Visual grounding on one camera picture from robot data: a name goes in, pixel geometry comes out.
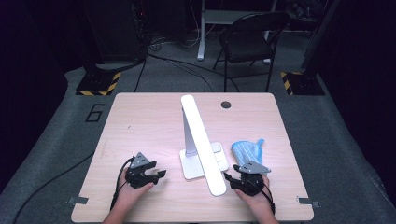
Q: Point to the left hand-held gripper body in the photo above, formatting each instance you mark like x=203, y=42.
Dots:
x=140, y=175

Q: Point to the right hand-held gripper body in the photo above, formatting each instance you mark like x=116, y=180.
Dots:
x=250, y=183

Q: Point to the blue striped cloth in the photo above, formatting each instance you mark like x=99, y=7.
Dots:
x=246, y=151

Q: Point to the white desk lamp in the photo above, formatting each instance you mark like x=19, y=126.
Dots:
x=199, y=133

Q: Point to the person's right hand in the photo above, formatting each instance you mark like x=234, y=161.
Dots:
x=260, y=202

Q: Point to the person's left hand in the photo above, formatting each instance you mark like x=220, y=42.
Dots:
x=129, y=194

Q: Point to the black round table grommet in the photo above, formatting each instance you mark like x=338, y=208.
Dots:
x=226, y=104

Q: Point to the black stand with striped base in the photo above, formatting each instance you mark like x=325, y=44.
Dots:
x=96, y=82
x=303, y=83

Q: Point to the black folding chair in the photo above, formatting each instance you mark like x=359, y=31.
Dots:
x=246, y=46

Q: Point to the dark equipment cabinet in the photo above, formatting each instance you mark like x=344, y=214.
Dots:
x=115, y=28

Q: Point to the white desk frame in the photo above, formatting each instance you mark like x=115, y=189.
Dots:
x=201, y=37

